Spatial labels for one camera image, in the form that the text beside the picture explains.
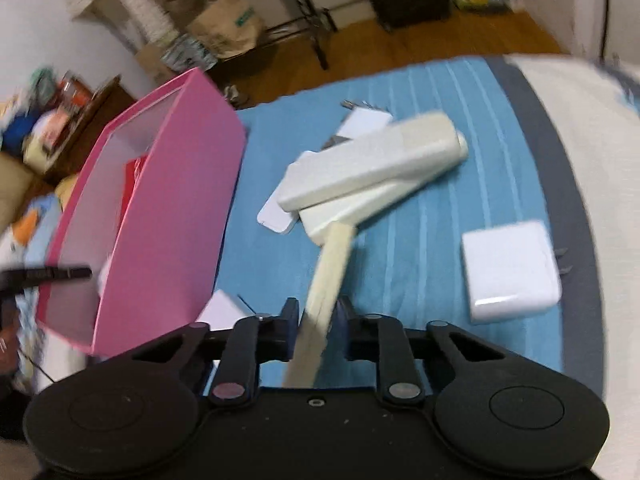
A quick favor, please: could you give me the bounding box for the white green plastic bag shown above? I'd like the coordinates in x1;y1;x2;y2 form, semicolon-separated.
162;34;219;74

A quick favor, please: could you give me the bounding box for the white power adapter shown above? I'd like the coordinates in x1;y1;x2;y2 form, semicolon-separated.
460;219;571;325

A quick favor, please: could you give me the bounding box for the wooden cabinet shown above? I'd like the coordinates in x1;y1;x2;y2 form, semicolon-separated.
42;74;137;184

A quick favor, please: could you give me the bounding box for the pink cardboard box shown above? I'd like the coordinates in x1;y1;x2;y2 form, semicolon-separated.
35;66;249;357

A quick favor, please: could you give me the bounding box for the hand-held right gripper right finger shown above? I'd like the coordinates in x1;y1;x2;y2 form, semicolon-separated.
335;296;506;407

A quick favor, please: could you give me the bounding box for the white quilt with grey border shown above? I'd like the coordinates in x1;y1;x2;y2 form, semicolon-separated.
485;52;640;480

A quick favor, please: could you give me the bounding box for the white patterned cloth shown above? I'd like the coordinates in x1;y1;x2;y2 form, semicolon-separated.
112;0;174;49

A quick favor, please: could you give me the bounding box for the black metal rack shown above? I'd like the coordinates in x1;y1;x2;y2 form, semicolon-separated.
269;0;334;70

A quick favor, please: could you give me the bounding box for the red glasses-print paper bag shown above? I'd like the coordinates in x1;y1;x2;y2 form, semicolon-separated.
122;156;151;222

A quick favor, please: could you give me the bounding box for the brown paper bag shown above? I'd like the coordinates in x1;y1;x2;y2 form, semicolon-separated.
134;42;176;84

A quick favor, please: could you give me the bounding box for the light blue printed cloth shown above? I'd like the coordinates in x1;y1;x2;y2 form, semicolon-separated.
0;192;66;273

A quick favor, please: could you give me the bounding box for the blue striped blanket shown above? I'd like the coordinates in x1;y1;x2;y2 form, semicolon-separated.
197;55;601;392

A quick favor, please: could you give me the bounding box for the small white charger with prongs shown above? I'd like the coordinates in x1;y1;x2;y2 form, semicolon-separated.
336;109;394;141

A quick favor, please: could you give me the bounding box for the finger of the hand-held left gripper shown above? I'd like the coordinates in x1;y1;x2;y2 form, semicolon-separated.
0;266;94;294

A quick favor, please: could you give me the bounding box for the paper bag with green print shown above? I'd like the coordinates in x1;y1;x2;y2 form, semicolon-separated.
187;0;266;59

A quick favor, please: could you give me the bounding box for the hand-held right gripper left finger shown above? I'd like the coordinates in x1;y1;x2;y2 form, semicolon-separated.
132;299;300;407

